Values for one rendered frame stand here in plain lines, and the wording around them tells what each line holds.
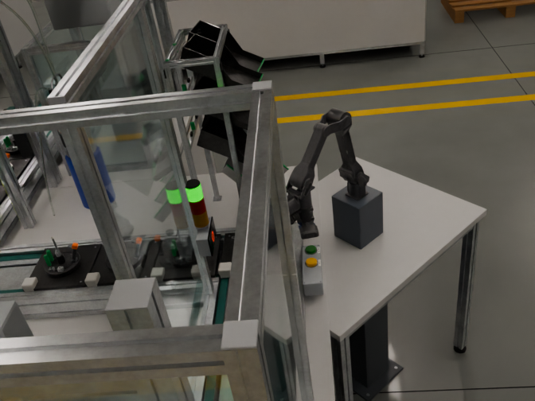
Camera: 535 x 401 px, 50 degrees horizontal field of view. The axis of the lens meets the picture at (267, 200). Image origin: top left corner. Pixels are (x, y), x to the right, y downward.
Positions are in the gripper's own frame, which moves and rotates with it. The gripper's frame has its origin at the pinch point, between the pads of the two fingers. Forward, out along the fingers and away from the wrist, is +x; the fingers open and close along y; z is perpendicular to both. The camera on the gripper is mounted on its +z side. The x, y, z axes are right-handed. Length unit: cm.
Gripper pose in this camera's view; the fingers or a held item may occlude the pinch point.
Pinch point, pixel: (306, 230)
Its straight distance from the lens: 209.6
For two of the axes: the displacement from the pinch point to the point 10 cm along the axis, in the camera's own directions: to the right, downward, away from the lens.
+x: 1.3, 8.1, 5.7
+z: -9.8, 1.7, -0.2
